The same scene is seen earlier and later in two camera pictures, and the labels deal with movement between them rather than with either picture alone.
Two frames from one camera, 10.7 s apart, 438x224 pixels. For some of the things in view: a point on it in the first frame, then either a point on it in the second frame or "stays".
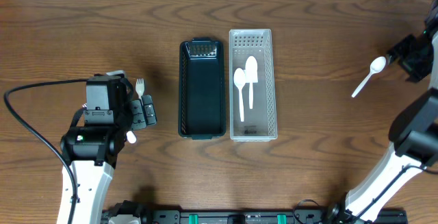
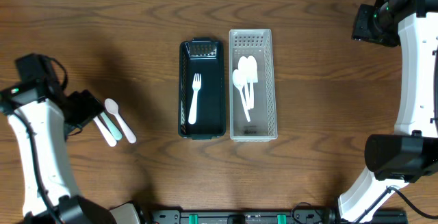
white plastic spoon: [251, 76] stays
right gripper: [401, 51] → [365, 29]
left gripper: [142, 111] → [86, 108]
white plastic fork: [139, 88] → [196, 84]
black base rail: [266, 216] stays
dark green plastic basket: [201, 102] stays
